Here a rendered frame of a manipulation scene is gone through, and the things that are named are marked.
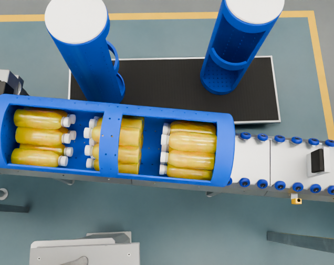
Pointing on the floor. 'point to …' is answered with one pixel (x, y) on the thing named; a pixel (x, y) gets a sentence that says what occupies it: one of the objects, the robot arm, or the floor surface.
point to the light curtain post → (308, 242)
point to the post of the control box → (8, 208)
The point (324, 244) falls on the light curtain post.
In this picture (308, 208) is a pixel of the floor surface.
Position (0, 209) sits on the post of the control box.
